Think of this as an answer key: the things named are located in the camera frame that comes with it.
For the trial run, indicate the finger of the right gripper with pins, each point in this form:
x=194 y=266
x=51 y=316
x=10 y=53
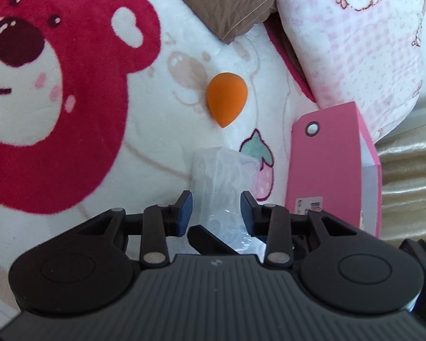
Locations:
x=206 y=243

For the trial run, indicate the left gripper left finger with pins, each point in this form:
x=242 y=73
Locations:
x=162 y=221

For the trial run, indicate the orange makeup sponge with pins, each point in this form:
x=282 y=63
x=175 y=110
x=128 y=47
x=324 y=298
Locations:
x=226 y=96

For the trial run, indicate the clear plastic bag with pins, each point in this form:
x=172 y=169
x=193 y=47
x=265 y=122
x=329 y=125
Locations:
x=219 y=176

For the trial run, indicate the pink checked pillow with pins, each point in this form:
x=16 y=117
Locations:
x=362 y=51

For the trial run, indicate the gold curtain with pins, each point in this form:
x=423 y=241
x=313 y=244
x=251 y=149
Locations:
x=403 y=157

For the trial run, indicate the pink cardboard box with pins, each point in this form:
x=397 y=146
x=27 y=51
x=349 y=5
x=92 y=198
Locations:
x=334 y=167

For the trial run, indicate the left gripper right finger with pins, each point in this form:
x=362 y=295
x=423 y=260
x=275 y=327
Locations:
x=270 y=222

